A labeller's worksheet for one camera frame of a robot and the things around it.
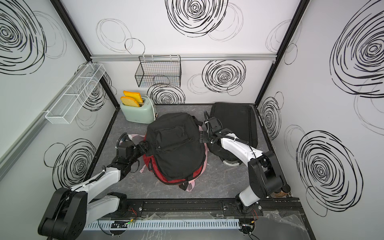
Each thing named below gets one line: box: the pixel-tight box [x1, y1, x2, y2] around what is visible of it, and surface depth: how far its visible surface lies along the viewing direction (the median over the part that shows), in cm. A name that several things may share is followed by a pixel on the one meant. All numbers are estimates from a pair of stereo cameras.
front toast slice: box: [120, 96, 141, 108], surface depth 97 cm
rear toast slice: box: [123, 90, 144, 104], surface depth 99 cm
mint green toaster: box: [120, 96, 158, 124], surface depth 102 cm
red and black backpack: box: [143, 112, 208, 191], surface depth 87 cm
